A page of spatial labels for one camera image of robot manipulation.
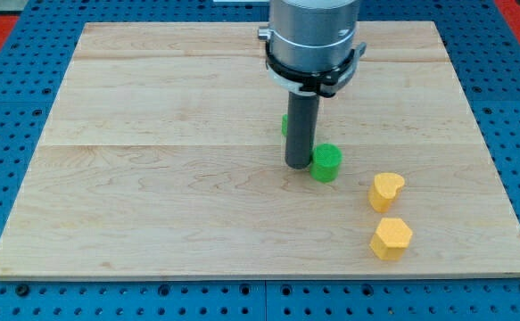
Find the black clamp ring mount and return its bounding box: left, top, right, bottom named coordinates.
left=265, top=42, right=367, bottom=98

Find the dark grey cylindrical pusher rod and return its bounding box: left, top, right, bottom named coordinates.
left=285, top=92, right=319, bottom=169

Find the green circle block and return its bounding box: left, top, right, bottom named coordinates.
left=310, top=144, right=343, bottom=183

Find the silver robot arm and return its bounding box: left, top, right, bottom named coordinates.
left=258, top=0, right=367, bottom=169

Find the yellow heart block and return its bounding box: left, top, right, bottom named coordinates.
left=367, top=172, right=406, bottom=213

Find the green block behind rod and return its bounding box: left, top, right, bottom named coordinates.
left=281, top=114, right=288, bottom=137

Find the light wooden board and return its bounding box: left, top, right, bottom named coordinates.
left=0, top=21, right=520, bottom=281

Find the yellow hexagon block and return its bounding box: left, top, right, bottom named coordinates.
left=369, top=218, right=413, bottom=260

